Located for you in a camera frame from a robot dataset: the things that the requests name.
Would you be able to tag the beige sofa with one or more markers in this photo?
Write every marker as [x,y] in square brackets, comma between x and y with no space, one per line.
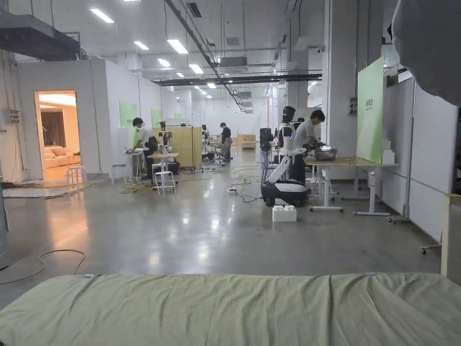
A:
[59,155]

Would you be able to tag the bed with pale green sheet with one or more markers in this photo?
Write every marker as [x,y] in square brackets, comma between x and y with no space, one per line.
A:
[230,310]

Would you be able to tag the wooden frame post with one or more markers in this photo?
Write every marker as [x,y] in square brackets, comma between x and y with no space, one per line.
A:
[449,234]

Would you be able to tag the white standing desk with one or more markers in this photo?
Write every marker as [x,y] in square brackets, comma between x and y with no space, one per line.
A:
[135,162]

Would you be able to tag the small white robot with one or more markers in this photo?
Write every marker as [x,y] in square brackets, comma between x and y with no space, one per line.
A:
[165,142]

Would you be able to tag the white and black wheeled robot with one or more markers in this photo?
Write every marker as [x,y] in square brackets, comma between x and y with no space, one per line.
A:
[287,173]

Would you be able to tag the wooden crate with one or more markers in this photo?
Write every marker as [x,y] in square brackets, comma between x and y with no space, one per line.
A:
[247,138]

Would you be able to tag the white foam block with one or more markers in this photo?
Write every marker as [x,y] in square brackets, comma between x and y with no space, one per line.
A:
[284,213]

